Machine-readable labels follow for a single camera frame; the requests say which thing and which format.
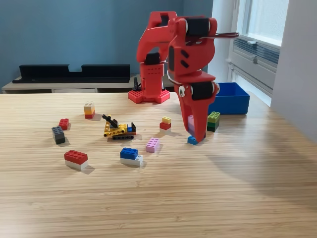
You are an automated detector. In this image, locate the pink and purple brick stack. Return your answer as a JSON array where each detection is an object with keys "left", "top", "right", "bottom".
[{"left": 187, "top": 114, "right": 207, "bottom": 139}]

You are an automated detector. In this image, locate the green brick stack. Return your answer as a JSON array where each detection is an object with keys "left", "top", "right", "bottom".
[{"left": 207, "top": 111, "right": 221, "bottom": 132}]

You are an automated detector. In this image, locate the tan yellow red brick stack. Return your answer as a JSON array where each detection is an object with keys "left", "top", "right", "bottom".
[{"left": 83, "top": 101, "right": 96, "bottom": 119}]

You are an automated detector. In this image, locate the blue plastic bin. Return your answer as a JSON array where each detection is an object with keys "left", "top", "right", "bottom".
[{"left": 208, "top": 82, "right": 251, "bottom": 116}]

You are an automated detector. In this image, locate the yellow red white brick stack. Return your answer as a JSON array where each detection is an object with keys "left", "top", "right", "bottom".
[{"left": 159, "top": 116, "right": 172, "bottom": 136}]

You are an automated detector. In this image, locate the yellow toy digger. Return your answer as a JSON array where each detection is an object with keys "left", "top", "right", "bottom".
[{"left": 102, "top": 114, "right": 137, "bottom": 141}]

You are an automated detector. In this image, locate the grey window vent grille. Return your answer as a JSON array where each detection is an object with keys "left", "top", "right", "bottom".
[{"left": 233, "top": 36, "right": 281, "bottom": 66}]

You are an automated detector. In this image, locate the blue and white brick stack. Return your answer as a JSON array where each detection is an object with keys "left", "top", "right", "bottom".
[{"left": 120, "top": 147, "right": 144, "bottom": 167}]

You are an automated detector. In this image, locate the pale wooden sideboard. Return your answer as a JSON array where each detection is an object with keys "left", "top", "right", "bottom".
[{"left": 1, "top": 73, "right": 176, "bottom": 94}]

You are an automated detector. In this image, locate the red and white brick stack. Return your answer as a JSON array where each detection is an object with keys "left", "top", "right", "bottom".
[{"left": 63, "top": 149, "right": 89, "bottom": 171}]

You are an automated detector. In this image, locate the grey and dark brick stack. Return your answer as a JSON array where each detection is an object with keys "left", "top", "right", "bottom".
[{"left": 51, "top": 125, "right": 66, "bottom": 145}]

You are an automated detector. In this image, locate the white window frame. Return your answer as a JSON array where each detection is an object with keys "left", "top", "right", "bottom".
[{"left": 226, "top": 0, "right": 290, "bottom": 96}]

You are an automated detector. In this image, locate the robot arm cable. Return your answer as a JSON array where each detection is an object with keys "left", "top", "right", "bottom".
[{"left": 214, "top": 32, "right": 240, "bottom": 39}]

